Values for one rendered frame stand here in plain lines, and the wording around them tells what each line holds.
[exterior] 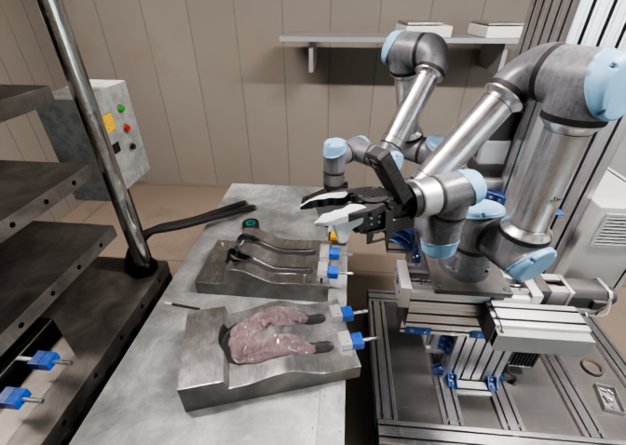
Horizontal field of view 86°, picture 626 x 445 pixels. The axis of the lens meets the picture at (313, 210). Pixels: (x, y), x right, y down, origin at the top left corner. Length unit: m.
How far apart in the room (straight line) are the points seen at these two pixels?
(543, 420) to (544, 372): 0.25
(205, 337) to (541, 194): 0.95
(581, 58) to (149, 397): 1.30
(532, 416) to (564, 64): 1.53
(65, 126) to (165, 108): 2.31
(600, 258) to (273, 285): 1.10
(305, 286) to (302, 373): 0.33
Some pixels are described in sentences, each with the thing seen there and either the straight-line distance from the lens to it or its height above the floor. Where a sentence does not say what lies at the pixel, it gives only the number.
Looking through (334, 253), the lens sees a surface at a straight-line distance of 1.34.
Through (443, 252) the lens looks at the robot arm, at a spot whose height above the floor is 1.31.
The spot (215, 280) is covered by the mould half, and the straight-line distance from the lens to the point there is 1.34.
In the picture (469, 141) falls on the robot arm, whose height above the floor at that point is 1.49.
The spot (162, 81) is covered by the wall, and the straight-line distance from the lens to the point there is 3.67.
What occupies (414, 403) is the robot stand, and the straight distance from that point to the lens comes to 1.81.
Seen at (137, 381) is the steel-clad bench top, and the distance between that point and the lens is 1.24.
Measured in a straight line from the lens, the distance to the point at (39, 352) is 1.30.
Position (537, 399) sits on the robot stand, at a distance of 2.04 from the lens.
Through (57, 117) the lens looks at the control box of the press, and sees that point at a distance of 1.50.
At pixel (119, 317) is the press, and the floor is 0.78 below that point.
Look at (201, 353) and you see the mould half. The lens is 1.08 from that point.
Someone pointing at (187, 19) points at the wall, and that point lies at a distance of 3.46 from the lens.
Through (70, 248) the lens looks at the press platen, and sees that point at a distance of 1.42.
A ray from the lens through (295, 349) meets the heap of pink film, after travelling 1.06.
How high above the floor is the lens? 1.77
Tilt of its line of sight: 33 degrees down
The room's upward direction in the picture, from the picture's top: straight up
